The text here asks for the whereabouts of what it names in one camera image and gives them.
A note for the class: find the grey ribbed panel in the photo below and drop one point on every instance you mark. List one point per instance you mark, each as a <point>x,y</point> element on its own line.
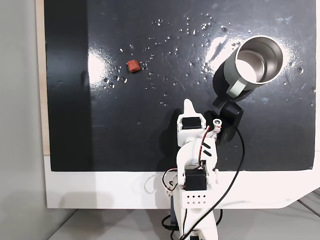
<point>311,200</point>

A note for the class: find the black table mat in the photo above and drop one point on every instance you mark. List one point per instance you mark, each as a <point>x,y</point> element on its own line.
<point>150,125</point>

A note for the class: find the beige wooden board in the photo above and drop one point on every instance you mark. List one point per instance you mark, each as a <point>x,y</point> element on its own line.
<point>40,75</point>

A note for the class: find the steel cup with grey sleeve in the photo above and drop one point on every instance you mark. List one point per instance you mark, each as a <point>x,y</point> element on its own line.
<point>250,52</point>

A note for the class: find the black oval camera box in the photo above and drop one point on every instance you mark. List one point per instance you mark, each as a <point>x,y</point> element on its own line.
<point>231,113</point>

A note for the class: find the red cube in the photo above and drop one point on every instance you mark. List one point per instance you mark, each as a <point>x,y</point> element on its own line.
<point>133,66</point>

